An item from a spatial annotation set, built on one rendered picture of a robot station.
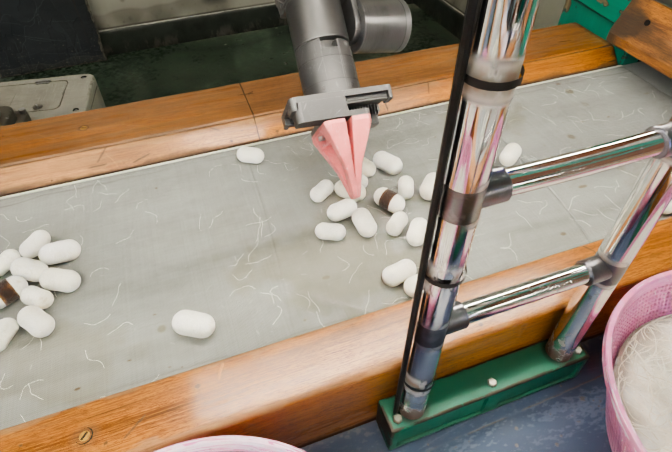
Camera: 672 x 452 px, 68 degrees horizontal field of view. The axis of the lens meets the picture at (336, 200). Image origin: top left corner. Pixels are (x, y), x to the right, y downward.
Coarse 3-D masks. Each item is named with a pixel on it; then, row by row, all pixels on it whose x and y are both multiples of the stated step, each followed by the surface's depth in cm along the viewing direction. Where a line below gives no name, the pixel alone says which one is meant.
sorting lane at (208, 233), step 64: (384, 128) 67; (512, 128) 67; (576, 128) 67; (640, 128) 67; (64, 192) 58; (128, 192) 58; (192, 192) 58; (256, 192) 58; (576, 192) 58; (128, 256) 51; (192, 256) 51; (256, 256) 51; (320, 256) 51; (384, 256) 51; (512, 256) 51; (64, 320) 46; (128, 320) 46; (256, 320) 46; (320, 320) 46; (0, 384) 41; (64, 384) 41; (128, 384) 41
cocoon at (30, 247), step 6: (36, 234) 51; (42, 234) 51; (48, 234) 52; (30, 240) 50; (36, 240) 50; (42, 240) 51; (48, 240) 51; (24, 246) 50; (30, 246) 50; (36, 246) 50; (42, 246) 51; (24, 252) 50; (30, 252) 50; (36, 252) 50
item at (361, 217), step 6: (354, 210) 54; (360, 210) 53; (366, 210) 53; (354, 216) 53; (360, 216) 52; (366, 216) 52; (354, 222) 53; (360, 222) 52; (366, 222) 52; (372, 222) 52; (360, 228) 52; (366, 228) 52; (372, 228) 52; (360, 234) 52; (366, 234) 52; (372, 234) 52
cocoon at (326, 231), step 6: (324, 222) 52; (318, 228) 52; (324, 228) 52; (330, 228) 52; (336, 228) 51; (342, 228) 52; (318, 234) 52; (324, 234) 52; (330, 234) 51; (336, 234) 51; (342, 234) 52; (336, 240) 52
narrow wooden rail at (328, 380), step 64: (576, 256) 48; (640, 256) 48; (384, 320) 43; (512, 320) 43; (192, 384) 39; (256, 384) 39; (320, 384) 39; (384, 384) 41; (0, 448) 35; (64, 448) 35; (128, 448) 35
